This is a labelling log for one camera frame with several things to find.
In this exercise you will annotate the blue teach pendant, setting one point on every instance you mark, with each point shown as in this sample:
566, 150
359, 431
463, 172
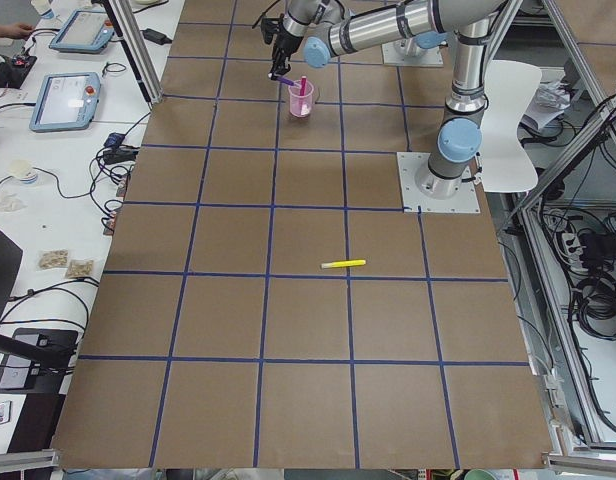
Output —
85, 31
66, 102

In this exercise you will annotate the blue teach pendant far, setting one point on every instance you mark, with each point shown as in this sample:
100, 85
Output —
85, 31

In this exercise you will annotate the pink mesh cup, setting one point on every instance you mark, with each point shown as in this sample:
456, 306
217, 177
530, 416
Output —
300, 107

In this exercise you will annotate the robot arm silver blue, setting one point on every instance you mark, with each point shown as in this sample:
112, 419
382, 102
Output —
323, 30

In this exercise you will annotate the black power adapter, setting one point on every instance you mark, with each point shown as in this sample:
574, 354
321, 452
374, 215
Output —
156, 37

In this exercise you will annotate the blue teach pendant near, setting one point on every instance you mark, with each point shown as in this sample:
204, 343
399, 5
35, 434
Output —
66, 102

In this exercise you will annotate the yellow highlighter pen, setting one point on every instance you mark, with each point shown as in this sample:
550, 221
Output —
343, 264

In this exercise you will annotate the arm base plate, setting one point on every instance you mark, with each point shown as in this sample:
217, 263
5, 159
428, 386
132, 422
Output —
423, 192
408, 53

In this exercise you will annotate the white plastic chair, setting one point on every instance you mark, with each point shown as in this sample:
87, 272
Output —
506, 167

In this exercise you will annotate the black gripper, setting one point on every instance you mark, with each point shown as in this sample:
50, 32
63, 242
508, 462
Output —
285, 44

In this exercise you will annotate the aluminium frame post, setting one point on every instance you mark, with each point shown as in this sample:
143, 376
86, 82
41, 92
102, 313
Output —
128, 32

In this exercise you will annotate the purple highlighter pen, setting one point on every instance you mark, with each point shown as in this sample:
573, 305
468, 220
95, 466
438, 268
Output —
285, 80

